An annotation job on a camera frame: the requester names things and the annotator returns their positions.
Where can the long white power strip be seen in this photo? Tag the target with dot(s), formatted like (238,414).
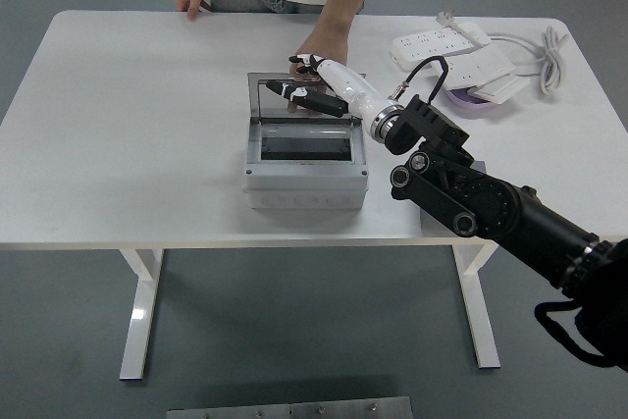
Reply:
(422,43)

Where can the small white socket panel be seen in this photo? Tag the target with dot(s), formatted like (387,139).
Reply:
(505,88)

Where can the grey electrical enclosure box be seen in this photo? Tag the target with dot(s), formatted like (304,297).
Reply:
(304,171)

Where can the purple round dish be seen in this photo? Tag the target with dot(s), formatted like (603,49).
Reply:
(471,104)

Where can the grey cube holder block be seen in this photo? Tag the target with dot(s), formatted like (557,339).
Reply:
(428,224)

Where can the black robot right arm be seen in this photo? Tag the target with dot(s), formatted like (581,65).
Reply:
(490,203)

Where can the person's left hand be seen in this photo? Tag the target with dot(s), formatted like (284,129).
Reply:
(326,46)

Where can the narrow white power strip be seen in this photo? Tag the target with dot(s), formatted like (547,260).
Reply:
(473,32)

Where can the transparent hinged box lid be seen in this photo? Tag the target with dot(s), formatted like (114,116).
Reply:
(260,105)

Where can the white table leg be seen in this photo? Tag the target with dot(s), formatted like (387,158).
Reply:
(483,330)
(140,321)

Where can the wide white power strip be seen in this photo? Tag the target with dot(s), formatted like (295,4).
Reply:
(476,66)

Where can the white power plug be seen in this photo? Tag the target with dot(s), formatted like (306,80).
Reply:
(445,18)

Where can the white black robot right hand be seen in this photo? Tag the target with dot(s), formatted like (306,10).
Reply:
(350,88)

